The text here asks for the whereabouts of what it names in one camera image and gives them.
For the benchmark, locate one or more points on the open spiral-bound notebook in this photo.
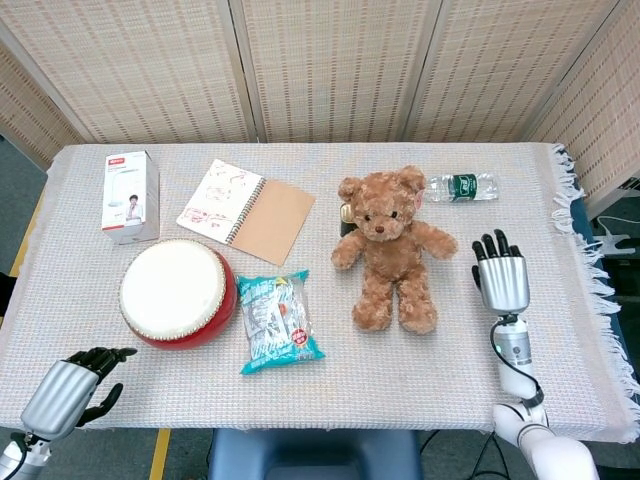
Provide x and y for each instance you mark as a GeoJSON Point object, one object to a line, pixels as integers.
{"type": "Point", "coordinates": [275, 220]}

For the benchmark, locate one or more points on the woven folding screen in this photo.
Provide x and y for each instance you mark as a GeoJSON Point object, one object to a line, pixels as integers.
{"type": "Point", "coordinates": [325, 65]}

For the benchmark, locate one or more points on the teal and silver snack bag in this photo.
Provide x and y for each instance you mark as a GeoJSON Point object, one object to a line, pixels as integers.
{"type": "Point", "coordinates": [275, 325]}

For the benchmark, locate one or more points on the white desk lamp box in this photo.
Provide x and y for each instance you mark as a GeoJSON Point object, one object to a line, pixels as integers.
{"type": "Point", "coordinates": [130, 190]}

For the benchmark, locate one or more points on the dark metal tin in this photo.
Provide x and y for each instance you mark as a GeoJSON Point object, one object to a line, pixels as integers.
{"type": "Point", "coordinates": [346, 220]}

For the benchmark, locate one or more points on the silver and black right hand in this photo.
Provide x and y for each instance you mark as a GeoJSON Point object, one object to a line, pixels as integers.
{"type": "Point", "coordinates": [505, 282]}

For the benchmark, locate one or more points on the beige woven tablecloth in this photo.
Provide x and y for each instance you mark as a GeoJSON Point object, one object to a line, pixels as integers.
{"type": "Point", "coordinates": [400, 380]}

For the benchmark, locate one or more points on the clear plastic water bottle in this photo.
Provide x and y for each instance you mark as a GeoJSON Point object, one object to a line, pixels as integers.
{"type": "Point", "coordinates": [462, 186]}

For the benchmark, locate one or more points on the blue padded base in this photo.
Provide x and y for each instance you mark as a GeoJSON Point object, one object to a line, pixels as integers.
{"type": "Point", "coordinates": [310, 450]}

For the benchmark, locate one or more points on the red drum with white skin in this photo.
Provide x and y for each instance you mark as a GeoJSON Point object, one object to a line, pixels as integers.
{"type": "Point", "coordinates": [170, 290]}

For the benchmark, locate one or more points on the silver and black left hand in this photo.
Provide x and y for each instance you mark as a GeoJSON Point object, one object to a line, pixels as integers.
{"type": "Point", "coordinates": [55, 395]}

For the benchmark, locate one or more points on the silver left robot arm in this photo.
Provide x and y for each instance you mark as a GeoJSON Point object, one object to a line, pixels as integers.
{"type": "Point", "coordinates": [20, 460]}

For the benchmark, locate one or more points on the brown plush teddy bear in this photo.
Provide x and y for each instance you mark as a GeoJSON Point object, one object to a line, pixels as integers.
{"type": "Point", "coordinates": [395, 255]}

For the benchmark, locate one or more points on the white and silver right arm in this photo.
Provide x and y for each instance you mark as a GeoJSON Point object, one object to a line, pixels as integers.
{"type": "Point", "coordinates": [517, 347]}

